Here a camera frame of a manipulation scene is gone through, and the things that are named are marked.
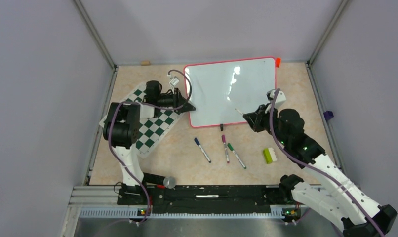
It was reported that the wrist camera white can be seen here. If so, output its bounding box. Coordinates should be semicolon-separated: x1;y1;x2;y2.
267;89;286;108
168;75;180;87

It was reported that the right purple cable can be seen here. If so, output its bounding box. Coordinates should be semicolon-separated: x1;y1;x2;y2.
268;88;386;237

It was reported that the purple cable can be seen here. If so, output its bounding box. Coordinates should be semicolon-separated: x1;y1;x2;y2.
268;88;386;237
107;69;193;226

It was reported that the green white chessboard mat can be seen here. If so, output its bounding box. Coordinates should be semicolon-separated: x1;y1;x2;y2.
100;80;183;158

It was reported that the black microphone silver head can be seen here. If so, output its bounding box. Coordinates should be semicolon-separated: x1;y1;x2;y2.
144;172;176;189

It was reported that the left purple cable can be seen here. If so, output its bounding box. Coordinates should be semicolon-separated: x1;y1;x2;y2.
107;69;193;226

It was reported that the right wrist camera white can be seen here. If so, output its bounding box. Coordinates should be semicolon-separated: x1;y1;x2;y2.
267;89;286;108

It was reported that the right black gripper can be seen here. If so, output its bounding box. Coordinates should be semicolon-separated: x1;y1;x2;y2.
244;102;289;146

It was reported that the purple clip on frame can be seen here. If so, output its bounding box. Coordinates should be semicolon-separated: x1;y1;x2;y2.
323;111;334;121

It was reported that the pink-framed whiteboard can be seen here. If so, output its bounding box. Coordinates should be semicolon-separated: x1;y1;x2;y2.
183;57;278;128

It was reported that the green white toy block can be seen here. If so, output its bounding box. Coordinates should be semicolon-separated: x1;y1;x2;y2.
263;148;278;164

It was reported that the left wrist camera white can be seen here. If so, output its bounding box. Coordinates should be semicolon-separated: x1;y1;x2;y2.
168;75;180;87

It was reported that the purple-capped marker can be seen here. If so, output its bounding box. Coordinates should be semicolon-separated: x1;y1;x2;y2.
221;135;230;164

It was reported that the blue-capped marker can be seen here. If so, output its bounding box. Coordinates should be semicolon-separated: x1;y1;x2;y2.
194;138;211;163

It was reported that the green-capped marker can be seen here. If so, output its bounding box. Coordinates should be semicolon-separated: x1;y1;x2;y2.
227;143;247;169

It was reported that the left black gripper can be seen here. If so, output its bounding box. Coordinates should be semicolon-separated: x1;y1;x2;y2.
157;87;195;113

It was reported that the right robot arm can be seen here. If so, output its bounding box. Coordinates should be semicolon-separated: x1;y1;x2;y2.
242;104;397;237

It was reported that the wooden block at wall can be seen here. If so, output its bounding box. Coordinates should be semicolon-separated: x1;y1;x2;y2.
140;60;151;66

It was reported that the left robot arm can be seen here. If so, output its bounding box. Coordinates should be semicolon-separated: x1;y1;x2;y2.
101;80;196;204

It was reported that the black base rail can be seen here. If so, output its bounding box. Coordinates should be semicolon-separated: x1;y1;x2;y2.
117;185;297;214

